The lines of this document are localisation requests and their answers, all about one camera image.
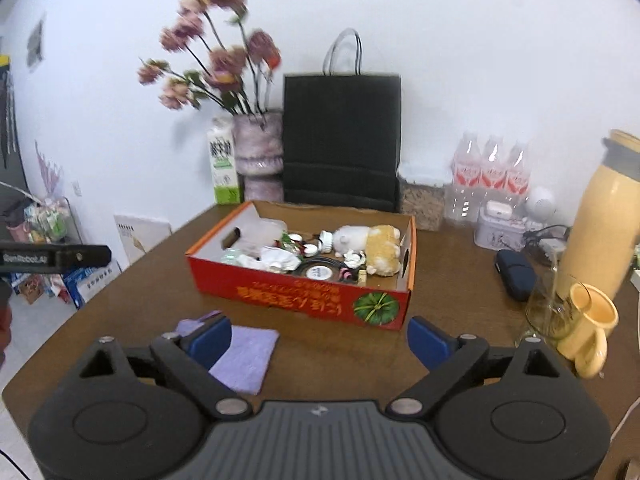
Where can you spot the blue white carton box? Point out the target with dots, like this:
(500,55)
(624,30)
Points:
(83,284)

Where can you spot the dried pink rose bouquet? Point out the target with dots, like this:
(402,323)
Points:
(234,65)

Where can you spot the white round lamp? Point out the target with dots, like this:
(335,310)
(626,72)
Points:
(540,205)

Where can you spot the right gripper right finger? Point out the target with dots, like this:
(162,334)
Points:
(454,364)

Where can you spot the wicker basket with lid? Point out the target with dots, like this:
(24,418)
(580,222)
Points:
(422,194)

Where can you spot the purple ceramic vase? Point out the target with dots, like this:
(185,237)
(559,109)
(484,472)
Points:
(258,152)

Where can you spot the clear glass cup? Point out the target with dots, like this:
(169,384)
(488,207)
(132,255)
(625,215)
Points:
(555,306)

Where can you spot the yellow thermos jug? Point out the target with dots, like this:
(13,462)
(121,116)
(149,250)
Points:
(606,228)

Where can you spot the white yellow plush toy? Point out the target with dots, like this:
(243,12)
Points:
(374,248)

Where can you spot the pack of water bottles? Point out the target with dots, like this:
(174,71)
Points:
(486,180)

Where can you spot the pale green pouch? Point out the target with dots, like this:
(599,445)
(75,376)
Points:
(235,257)

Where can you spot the clear plastic container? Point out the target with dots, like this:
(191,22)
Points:
(259,233)

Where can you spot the purple knitted cloth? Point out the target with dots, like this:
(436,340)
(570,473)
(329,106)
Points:
(243,367)

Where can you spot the white board on floor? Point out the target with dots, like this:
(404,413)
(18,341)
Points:
(140,235)

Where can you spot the white round cream tin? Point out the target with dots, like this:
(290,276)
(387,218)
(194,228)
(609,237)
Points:
(319,272)

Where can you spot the black paper bag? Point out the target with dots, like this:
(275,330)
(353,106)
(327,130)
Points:
(342,133)

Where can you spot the dark blue glasses case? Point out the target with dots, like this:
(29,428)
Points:
(517,274)

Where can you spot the green white milk carton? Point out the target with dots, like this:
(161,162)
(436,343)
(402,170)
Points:
(227,188)

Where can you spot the yellow ceramic cup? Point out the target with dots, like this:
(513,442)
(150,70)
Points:
(586,343)

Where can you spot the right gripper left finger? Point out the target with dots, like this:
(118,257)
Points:
(184,363)

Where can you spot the red cardboard box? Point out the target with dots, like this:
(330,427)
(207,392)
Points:
(381,302)

